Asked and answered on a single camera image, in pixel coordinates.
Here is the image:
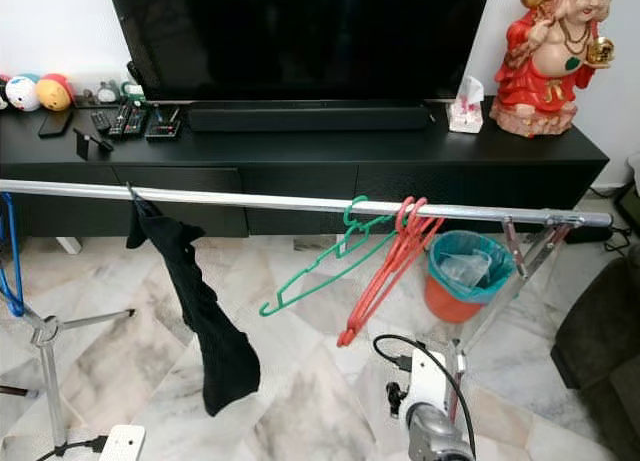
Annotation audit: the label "black remote control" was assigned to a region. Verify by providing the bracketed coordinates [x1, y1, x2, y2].
[128, 107, 151, 139]
[108, 107, 133, 139]

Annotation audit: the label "small black stand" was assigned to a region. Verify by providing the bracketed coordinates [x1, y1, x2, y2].
[75, 128, 116, 162]

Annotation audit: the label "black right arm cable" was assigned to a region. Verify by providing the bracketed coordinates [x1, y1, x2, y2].
[372, 333, 479, 452]

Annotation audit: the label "orange bin teal liner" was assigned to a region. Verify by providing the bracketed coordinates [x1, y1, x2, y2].
[423, 231, 519, 325]

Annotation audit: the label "green plastic hanger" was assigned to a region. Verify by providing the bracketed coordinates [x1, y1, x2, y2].
[258, 196, 401, 317]

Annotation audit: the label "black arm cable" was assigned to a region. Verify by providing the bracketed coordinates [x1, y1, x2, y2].
[372, 333, 479, 452]
[38, 434, 109, 461]

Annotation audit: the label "black television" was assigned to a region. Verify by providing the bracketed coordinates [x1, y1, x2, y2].
[105, 0, 494, 102]

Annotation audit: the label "black TV console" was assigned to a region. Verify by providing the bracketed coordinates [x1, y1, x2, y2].
[0, 99, 611, 240]

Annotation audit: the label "black polo shirt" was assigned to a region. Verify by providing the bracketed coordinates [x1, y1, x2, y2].
[125, 201, 261, 417]

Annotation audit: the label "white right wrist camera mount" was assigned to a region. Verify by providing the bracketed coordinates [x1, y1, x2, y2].
[400, 349, 451, 427]

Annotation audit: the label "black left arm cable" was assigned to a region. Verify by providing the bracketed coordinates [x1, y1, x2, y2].
[38, 434, 109, 461]

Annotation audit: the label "black soundbar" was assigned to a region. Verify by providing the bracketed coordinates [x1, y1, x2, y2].
[187, 101, 431, 134]

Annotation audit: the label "red Buddha statue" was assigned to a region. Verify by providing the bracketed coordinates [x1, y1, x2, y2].
[490, 0, 616, 139]

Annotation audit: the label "silver metal clothes rack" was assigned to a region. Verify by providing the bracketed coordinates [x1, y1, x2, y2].
[0, 178, 613, 460]

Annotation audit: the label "black phone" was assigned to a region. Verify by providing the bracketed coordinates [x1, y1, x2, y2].
[38, 109, 76, 139]

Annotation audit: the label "black plastic hanger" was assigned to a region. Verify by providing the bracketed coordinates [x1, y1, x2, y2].
[125, 183, 151, 217]

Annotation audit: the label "white tissue box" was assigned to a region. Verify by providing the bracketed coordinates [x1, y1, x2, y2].
[447, 74, 486, 134]

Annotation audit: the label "blue plastic hanger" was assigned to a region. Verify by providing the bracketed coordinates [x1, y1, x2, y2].
[0, 191, 29, 319]

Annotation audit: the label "black box red buttons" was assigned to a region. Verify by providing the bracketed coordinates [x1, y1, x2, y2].
[147, 108, 183, 142]

